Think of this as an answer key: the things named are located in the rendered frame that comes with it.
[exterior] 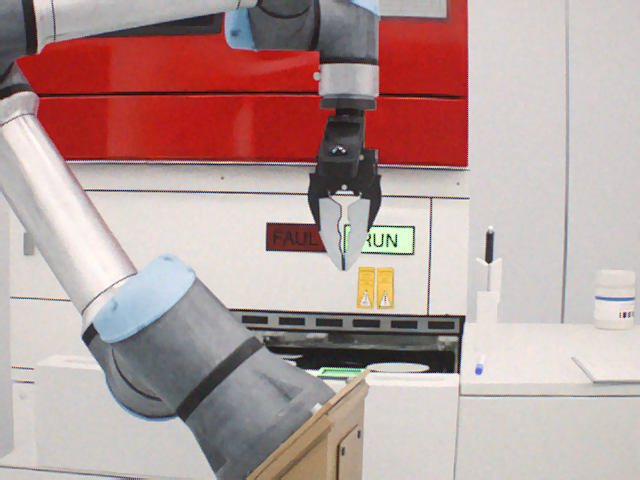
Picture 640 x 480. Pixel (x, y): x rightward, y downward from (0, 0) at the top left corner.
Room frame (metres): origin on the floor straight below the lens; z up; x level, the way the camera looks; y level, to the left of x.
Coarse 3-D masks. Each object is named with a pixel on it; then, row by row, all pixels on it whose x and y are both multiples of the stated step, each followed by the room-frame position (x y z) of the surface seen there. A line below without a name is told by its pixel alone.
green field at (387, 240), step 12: (348, 228) 2.24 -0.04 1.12; (372, 228) 2.24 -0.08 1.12; (384, 228) 2.24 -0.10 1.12; (396, 228) 2.23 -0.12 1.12; (408, 228) 2.23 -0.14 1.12; (372, 240) 2.24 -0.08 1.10; (384, 240) 2.24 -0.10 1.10; (396, 240) 2.23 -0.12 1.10; (408, 240) 2.23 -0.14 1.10; (408, 252) 2.23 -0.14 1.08
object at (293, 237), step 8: (272, 232) 2.26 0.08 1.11; (280, 232) 2.26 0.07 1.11; (288, 232) 2.25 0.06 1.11; (296, 232) 2.25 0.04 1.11; (304, 232) 2.25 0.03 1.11; (312, 232) 2.25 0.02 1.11; (272, 240) 2.26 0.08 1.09; (280, 240) 2.26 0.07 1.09; (288, 240) 2.25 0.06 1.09; (296, 240) 2.25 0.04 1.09; (304, 240) 2.25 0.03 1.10; (312, 240) 2.25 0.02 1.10; (320, 240) 2.25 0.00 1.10; (272, 248) 2.26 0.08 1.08; (280, 248) 2.26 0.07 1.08; (288, 248) 2.25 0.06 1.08; (296, 248) 2.25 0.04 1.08; (304, 248) 2.25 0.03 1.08; (312, 248) 2.25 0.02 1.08; (320, 248) 2.25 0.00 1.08
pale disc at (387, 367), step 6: (372, 366) 2.15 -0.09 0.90; (378, 366) 2.15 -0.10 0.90; (384, 366) 2.15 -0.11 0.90; (390, 366) 2.15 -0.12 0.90; (396, 366) 2.15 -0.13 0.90; (402, 366) 2.15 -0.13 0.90; (408, 366) 2.15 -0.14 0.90; (414, 366) 2.15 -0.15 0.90; (420, 366) 2.15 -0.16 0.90; (426, 366) 2.15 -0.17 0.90
